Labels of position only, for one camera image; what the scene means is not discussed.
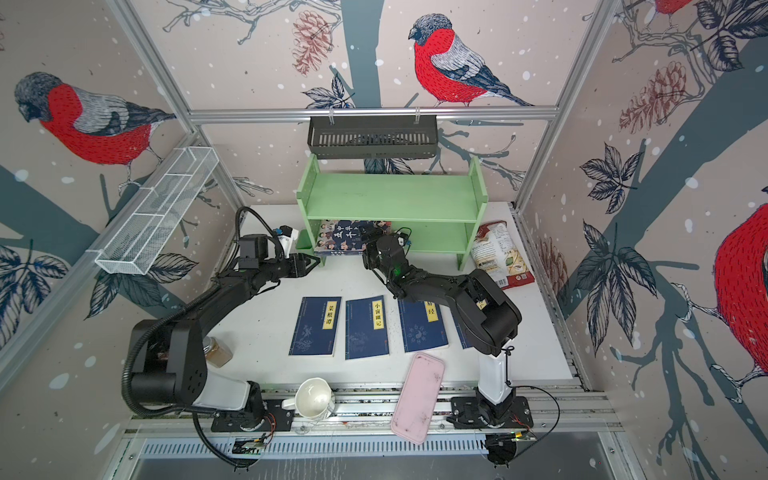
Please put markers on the white ceramic mug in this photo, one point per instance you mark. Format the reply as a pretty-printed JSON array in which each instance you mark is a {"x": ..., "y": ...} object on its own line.
[{"x": 314, "y": 400}]

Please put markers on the white wire mesh basket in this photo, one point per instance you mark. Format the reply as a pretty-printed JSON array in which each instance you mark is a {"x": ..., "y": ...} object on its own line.
[{"x": 162, "y": 204}]

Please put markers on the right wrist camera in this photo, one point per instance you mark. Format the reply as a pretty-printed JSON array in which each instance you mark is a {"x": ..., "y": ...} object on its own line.
[{"x": 402, "y": 235}]

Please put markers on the blue book far left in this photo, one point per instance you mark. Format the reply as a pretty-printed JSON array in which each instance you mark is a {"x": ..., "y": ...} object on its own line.
[{"x": 316, "y": 326}]

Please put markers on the snack bag red white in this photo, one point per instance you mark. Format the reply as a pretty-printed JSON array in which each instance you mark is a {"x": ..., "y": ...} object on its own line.
[{"x": 495, "y": 252}]

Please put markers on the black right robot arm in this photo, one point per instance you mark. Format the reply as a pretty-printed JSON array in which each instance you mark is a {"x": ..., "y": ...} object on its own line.
[{"x": 486, "y": 316}]

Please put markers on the blue book far right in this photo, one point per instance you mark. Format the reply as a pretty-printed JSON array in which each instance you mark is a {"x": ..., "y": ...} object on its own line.
[{"x": 462, "y": 338}]

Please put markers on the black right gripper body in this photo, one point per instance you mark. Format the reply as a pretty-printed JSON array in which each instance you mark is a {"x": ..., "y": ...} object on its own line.
[{"x": 376, "y": 256}]

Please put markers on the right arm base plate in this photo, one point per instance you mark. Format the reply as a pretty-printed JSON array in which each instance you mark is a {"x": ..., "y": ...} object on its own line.
[{"x": 479, "y": 413}]

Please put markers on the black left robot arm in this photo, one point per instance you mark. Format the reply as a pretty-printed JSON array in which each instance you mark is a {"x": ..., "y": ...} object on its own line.
[{"x": 166, "y": 371}]

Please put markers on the pink rectangular tray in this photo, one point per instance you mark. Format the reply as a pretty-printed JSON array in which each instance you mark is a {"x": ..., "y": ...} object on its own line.
[{"x": 414, "y": 410}]

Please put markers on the green wooden shelf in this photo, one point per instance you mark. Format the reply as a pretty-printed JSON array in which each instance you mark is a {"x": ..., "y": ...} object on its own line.
[{"x": 443, "y": 212}]

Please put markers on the small glass jar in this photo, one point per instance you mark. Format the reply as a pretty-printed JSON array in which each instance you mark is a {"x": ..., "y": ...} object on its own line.
[{"x": 217, "y": 354}]

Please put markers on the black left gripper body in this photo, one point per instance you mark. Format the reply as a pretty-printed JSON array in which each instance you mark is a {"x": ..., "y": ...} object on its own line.
[{"x": 279, "y": 268}]

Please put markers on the black hanging basket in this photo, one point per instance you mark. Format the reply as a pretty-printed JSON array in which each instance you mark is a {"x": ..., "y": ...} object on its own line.
[{"x": 373, "y": 137}]

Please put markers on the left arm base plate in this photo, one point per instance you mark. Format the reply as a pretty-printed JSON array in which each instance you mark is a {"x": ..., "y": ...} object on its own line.
[{"x": 273, "y": 417}]

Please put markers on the colourful cartoon cover book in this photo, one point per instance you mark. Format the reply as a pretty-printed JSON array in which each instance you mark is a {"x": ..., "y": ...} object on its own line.
[{"x": 341, "y": 237}]

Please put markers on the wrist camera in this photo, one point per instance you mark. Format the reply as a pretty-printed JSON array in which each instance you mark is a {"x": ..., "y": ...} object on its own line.
[
  {"x": 254, "y": 249},
  {"x": 402, "y": 235}
]

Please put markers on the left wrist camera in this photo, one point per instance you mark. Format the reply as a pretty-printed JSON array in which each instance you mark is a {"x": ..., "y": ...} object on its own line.
[{"x": 254, "y": 249}]

